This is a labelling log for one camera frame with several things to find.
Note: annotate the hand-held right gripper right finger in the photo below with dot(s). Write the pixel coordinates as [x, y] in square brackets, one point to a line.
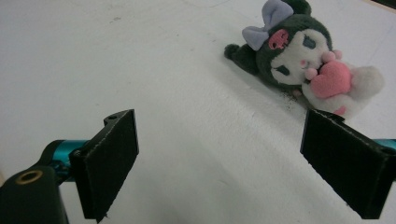
[345, 160]

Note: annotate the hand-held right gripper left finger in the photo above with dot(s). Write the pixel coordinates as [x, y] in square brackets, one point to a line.
[104, 165]

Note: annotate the black and white plush toy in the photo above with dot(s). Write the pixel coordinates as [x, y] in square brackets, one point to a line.
[295, 59]

